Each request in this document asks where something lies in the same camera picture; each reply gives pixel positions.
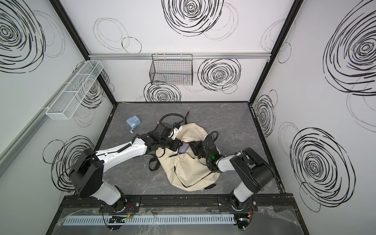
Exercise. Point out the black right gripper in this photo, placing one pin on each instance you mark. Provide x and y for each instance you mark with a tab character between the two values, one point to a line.
195	149

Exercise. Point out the black wire basket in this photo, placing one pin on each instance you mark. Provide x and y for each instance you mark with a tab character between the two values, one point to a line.
172	68

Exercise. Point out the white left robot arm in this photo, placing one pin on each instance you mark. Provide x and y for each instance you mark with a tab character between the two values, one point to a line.
87	174

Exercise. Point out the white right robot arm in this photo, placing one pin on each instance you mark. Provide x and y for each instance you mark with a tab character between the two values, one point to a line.
255	173

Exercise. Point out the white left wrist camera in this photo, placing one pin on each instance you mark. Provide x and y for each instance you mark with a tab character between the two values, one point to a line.
175	131

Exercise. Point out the purple pencil case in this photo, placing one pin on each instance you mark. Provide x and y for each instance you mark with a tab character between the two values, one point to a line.
183	148

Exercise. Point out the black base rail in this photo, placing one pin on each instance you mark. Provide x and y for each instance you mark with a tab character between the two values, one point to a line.
220	202

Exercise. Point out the white slotted cable duct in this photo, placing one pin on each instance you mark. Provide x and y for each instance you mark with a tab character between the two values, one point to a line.
190	219

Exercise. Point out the light blue pencil sharpener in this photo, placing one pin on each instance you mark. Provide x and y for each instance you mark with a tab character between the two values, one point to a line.
133	123

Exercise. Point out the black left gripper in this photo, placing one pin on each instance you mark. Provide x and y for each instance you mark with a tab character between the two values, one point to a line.
176	145

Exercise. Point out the cream canvas backpack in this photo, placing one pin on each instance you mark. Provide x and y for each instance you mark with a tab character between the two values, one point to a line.
185	171

